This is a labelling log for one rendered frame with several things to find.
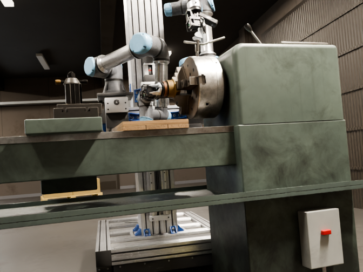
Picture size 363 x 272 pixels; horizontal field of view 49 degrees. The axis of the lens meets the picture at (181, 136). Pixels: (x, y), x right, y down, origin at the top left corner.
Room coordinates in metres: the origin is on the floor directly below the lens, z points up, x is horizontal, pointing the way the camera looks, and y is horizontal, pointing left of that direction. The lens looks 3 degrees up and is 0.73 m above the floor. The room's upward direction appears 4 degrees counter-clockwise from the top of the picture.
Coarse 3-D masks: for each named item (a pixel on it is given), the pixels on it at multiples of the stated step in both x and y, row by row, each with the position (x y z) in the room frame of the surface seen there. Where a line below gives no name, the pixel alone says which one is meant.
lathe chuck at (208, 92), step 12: (192, 60) 1.91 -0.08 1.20; (204, 60) 1.89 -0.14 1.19; (192, 72) 1.92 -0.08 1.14; (204, 72) 1.85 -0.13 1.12; (204, 84) 1.85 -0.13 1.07; (216, 84) 1.86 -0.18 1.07; (192, 96) 1.95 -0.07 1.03; (204, 96) 1.86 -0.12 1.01; (216, 96) 1.88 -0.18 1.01; (192, 108) 1.96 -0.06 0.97; (204, 108) 1.90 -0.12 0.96
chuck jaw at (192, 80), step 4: (200, 76) 1.85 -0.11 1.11; (204, 76) 1.85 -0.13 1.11; (184, 80) 1.88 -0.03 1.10; (188, 80) 1.87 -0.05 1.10; (192, 80) 1.85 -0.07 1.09; (196, 80) 1.85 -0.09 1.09; (200, 80) 1.84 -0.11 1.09; (204, 80) 1.85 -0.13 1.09; (176, 84) 1.92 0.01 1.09; (180, 84) 1.91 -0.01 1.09; (184, 84) 1.88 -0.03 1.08; (188, 84) 1.87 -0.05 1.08; (192, 84) 1.85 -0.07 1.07; (196, 84) 1.85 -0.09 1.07; (180, 88) 1.91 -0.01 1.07; (184, 88) 1.90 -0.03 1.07; (188, 88) 1.91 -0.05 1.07; (192, 88) 1.92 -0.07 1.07
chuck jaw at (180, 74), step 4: (176, 68) 2.03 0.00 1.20; (180, 68) 2.03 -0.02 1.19; (176, 72) 2.04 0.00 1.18; (180, 72) 2.01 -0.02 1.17; (184, 72) 2.02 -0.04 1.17; (176, 76) 1.99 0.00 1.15; (180, 76) 2.00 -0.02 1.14; (184, 76) 2.00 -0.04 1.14; (176, 80) 1.97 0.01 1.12; (180, 80) 1.98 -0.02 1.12
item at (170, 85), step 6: (162, 84) 1.91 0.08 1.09; (168, 84) 1.92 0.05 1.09; (174, 84) 1.92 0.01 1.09; (162, 90) 1.97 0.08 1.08; (168, 90) 1.92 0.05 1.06; (174, 90) 1.92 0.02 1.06; (180, 90) 1.95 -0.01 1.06; (162, 96) 1.94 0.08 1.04; (168, 96) 1.94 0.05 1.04; (174, 96) 1.94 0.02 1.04
